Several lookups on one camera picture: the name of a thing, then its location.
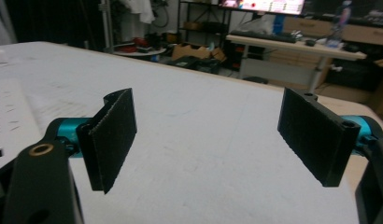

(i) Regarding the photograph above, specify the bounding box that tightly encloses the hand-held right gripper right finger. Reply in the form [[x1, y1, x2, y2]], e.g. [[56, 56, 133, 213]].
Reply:
[[277, 87, 362, 188]]

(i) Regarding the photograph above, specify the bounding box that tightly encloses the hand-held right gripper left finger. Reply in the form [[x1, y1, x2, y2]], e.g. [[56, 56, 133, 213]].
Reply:
[[76, 88, 138, 195]]

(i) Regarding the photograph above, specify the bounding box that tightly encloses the white power strip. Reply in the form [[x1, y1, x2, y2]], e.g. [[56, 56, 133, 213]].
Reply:
[[0, 77, 42, 173]]

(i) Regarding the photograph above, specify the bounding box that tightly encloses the black box under desk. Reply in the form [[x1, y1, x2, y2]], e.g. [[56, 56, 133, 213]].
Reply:
[[324, 59, 383, 93]]

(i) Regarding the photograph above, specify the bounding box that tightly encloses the wooden desk with white legs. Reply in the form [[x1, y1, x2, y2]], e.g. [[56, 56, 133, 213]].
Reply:
[[226, 33, 368, 94]]

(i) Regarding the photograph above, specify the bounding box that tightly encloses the round white stand base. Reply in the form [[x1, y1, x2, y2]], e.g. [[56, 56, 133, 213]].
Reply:
[[112, 46, 167, 59]]

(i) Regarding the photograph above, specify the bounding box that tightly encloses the red tool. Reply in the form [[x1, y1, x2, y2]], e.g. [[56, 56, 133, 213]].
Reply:
[[119, 36, 150, 54]]

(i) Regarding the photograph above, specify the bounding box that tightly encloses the clear water bottle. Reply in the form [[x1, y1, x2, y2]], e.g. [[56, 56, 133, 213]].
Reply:
[[325, 0, 353, 49]]

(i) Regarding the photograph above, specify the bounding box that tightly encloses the black keyboard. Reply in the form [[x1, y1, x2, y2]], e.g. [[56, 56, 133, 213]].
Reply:
[[230, 30, 298, 44]]

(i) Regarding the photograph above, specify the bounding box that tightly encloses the black case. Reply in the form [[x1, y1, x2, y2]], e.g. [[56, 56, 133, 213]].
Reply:
[[166, 55, 221, 76]]

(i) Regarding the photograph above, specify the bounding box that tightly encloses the metal stand pole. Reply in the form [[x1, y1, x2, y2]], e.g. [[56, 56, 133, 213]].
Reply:
[[98, 0, 115, 53]]

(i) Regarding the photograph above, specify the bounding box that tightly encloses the clear plastic bag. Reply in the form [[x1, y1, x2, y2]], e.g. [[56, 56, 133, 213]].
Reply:
[[238, 13, 277, 35]]

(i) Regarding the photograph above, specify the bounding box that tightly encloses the open cardboard box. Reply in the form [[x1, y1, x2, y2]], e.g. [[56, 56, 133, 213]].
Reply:
[[171, 43, 228, 63]]

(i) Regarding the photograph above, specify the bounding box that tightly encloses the computer monitor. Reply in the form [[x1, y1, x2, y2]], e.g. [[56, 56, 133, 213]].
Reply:
[[218, 0, 306, 16]]

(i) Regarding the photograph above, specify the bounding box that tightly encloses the white hanging cloth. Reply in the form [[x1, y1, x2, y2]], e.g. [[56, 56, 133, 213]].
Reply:
[[119, 0, 157, 25]]

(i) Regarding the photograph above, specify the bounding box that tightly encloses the black metal shelf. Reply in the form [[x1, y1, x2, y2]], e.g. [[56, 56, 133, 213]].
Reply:
[[177, 0, 234, 45]]

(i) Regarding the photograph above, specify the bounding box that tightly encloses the white curtain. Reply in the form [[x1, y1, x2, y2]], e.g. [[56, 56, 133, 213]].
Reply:
[[0, 0, 18, 47]]

